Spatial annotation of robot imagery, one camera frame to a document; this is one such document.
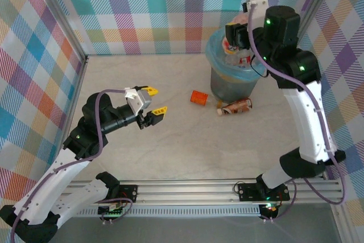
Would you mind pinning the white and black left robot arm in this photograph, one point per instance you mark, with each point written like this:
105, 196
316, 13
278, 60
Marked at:
71, 194

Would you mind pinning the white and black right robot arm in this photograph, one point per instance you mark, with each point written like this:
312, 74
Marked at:
307, 117

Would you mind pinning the blue plastic bin liner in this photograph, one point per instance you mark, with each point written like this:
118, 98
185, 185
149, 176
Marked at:
211, 52

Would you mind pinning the grey waste bin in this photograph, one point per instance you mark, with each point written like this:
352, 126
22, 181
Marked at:
236, 89

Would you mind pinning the brown label drink bottle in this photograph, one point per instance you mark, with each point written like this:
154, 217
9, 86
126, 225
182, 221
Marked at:
234, 107

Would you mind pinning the colourful checked cloth panel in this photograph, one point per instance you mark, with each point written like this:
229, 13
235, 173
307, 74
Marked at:
22, 69
341, 69
142, 12

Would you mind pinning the small electronics board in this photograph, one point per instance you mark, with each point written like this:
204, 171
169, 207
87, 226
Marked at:
270, 208
112, 211

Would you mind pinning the aluminium side rail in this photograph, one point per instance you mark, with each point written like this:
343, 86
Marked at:
74, 92

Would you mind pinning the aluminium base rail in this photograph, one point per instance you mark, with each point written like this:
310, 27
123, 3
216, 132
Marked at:
185, 191

